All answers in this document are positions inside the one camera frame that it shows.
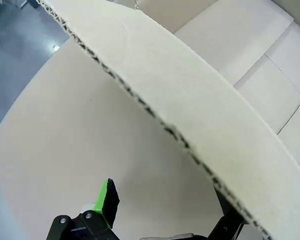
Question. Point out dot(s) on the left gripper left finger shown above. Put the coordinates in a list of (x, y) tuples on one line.
[(107, 207)]

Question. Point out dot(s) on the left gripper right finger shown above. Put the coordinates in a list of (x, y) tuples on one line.
[(227, 225)]

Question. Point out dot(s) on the brown cardboard shipping box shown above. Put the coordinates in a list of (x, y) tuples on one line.
[(165, 75)]

